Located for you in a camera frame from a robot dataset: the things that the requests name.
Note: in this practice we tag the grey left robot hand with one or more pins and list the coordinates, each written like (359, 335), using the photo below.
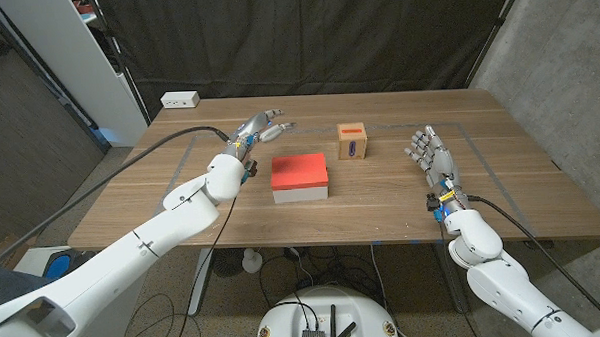
(251, 132)

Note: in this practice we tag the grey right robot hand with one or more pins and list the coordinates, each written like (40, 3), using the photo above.
(442, 163)

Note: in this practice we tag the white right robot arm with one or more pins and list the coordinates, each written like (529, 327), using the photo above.
(504, 281)

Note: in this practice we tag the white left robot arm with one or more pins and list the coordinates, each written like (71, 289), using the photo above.
(132, 244)

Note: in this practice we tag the red box with white base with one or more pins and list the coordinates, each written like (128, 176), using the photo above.
(299, 171)

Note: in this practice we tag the white power outlet box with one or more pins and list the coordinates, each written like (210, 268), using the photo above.
(180, 99)

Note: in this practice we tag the wooden box with slot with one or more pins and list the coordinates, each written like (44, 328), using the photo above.
(352, 142)

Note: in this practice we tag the brown cardboard box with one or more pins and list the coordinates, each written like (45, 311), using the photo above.
(12, 248)

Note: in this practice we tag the black fabric mat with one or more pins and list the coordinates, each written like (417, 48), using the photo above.
(300, 38)

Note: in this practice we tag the grey table leg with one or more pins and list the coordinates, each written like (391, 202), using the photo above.
(451, 283)

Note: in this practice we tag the dark round fan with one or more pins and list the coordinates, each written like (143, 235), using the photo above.
(228, 263)

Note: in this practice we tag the white table leg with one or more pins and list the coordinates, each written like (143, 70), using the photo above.
(200, 287)

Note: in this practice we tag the white cabinet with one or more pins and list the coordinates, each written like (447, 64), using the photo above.
(76, 56)

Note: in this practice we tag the black antenna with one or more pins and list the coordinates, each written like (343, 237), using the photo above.
(345, 334)
(332, 322)

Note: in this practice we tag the white robot torso base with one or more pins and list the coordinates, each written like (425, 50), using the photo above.
(285, 324)

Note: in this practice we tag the blue foot pedal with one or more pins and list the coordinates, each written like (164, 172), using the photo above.
(58, 267)

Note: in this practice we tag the white floor platform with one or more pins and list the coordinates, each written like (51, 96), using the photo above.
(33, 260)

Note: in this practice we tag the blue jeans leg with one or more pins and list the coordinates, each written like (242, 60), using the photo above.
(9, 289)

